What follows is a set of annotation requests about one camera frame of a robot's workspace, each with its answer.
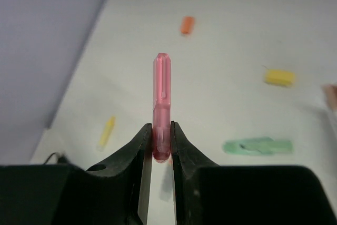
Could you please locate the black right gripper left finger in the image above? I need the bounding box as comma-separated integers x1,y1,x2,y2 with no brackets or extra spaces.
1,124,152,224

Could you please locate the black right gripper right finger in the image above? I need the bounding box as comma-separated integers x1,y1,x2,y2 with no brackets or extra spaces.
170,122,336,224

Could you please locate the pink highlighter pen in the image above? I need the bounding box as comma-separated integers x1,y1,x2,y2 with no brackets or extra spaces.
152,53,171,163

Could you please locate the white brown-capped marker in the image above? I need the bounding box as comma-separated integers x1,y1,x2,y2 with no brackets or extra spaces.
322,84,337,131

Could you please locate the yellow highlighter pen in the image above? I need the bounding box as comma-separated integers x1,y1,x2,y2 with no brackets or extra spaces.
97,116,116,151

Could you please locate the green correction tape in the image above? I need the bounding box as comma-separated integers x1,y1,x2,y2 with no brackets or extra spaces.
222,137,293,156

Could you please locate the yellow highlighter cap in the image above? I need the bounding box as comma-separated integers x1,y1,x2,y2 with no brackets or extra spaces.
264,69,295,87

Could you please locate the orange marker cap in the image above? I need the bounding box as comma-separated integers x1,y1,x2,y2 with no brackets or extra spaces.
180,16,195,35

